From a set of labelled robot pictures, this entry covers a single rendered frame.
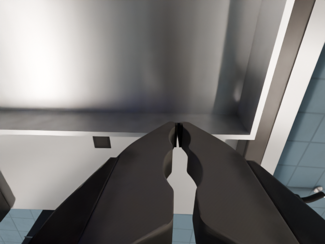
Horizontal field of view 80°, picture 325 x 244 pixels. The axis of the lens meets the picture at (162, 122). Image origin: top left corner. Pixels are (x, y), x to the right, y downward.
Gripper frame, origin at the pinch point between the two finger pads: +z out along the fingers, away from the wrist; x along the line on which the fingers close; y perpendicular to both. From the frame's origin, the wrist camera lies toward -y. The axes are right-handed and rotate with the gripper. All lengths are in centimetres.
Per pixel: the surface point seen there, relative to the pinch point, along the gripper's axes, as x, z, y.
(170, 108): -0.4, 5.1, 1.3
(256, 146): 7.0, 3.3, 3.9
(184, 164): 1.3, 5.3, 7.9
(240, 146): 6.1, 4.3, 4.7
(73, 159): -10.5, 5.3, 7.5
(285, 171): 82, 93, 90
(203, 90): 2.3, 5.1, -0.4
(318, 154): 99, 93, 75
